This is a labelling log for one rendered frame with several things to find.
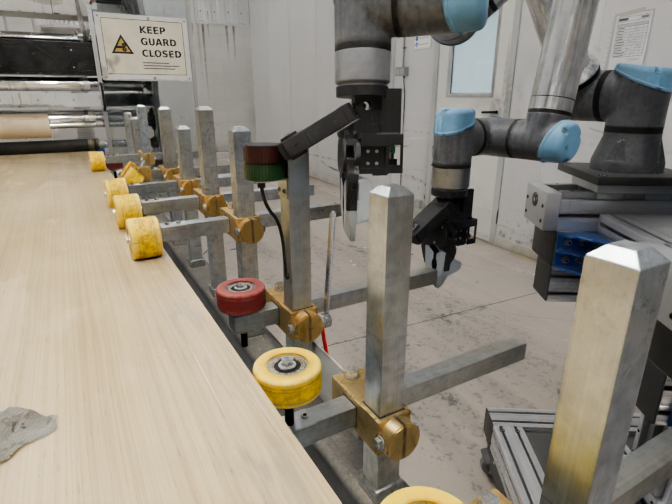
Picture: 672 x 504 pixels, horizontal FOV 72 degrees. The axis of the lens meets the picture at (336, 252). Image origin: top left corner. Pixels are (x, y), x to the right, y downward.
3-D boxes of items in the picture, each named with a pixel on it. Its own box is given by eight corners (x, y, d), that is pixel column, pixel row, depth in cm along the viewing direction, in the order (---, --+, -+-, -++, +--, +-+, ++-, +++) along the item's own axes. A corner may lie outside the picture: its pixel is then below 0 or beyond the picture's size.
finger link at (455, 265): (463, 288, 99) (467, 246, 96) (442, 293, 96) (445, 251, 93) (453, 283, 102) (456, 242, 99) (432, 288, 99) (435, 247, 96)
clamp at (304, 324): (290, 308, 88) (289, 283, 87) (324, 338, 77) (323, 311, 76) (262, 314, 86) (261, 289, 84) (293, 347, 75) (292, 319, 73)
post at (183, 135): (202, 279, 149) (187, 125, 134) (205, 283, 146) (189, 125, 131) (191, 281, 148) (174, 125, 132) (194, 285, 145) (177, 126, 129)
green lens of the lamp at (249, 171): (275, 173, 73) (275, 158, 72) (291, 178, 68) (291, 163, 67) (238, 176, 70) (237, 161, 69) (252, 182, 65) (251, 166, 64)
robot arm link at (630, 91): (652, 128, 98) (666, 58, 94) (587, 125, 108) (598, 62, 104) (674, 126, 105) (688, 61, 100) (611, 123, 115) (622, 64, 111)
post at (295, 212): (305, 402, 87) (298, 141, 72) (313, 412, 84) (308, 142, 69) (288, 408, 86) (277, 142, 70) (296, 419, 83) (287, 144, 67)
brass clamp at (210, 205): (214, 204, 126) (213, 186, 125) (230, 215, 115) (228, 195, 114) (191, 207, 123) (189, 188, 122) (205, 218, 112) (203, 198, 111)
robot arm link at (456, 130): (488, 108, 88) (458, 109, 83) (482, 166, 91) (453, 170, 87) (455, 107, 94) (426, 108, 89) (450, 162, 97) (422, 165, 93)
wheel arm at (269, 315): (426, 282, 100) (427, 263, 98) (437, 287, 97) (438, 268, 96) (229, 330, 79) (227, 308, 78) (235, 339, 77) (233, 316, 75)
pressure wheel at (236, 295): (258, 330, 85) (255, 271, 81) (275, 349, 78) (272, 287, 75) (215, 341, 81) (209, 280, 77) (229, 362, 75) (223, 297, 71)
